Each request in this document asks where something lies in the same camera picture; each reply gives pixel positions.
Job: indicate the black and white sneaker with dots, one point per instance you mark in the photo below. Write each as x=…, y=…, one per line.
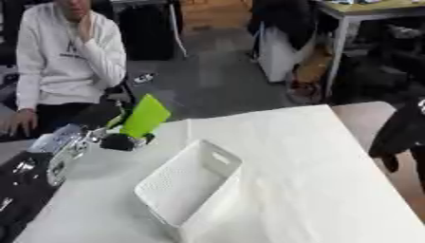
x=144, y=78

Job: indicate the person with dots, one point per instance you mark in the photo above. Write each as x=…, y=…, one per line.
x=61, y=63

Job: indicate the wooden crate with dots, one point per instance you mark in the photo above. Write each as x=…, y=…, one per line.
x=216, y=14

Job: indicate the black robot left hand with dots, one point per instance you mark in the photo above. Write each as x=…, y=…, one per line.
x=119, y=142

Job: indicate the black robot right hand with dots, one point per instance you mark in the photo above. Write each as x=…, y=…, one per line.
x=399, y=133

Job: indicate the white perforated plastic basket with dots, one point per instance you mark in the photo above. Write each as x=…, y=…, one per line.
x=182, y=186

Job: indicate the person's right hand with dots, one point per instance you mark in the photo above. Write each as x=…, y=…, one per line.
x=20, y=121

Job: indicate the person's left hand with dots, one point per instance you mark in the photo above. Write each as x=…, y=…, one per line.
x=86, y=28

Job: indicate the black chair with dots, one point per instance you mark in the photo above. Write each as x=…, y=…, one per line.
x=119, y=91

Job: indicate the grey metal table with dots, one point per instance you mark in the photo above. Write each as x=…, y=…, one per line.
x=359, y=12

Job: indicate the bright green card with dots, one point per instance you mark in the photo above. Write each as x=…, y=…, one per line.
x=145, y=115

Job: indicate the white storage box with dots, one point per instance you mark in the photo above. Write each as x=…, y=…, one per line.
x=279, y=53

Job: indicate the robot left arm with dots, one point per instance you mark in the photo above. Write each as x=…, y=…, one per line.
x=58, y=152

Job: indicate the black jacket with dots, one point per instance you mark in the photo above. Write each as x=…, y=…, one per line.
x=285, y=19

